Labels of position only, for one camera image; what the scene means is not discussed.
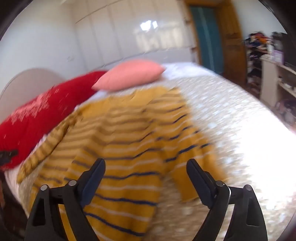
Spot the white wardrobe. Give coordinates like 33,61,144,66
74,0,198,68

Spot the white shelf unit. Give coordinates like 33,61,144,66
259,57,296,124

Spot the teal curtain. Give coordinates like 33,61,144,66
190,6,225,75

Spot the pink pillow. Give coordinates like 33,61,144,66
92,60,166,91

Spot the red pillow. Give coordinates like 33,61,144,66
0,71,108,172

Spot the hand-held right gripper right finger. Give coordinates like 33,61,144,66
186,159,269,241

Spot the white bed sheet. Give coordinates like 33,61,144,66
162,62,219,80

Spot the white headboard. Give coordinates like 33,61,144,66
0,68,65,109

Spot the white shelf with clutter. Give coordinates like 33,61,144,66
242,31,290,94

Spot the beige heart-print blanket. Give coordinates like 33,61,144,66
17,74,296,241

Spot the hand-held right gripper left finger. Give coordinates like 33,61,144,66
24,158,106,241

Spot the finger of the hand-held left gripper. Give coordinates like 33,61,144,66
0,150,19,165

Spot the wooden door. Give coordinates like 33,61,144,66
185,0,247,87

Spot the yellow striped sweater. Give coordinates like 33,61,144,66
17,86,228,241

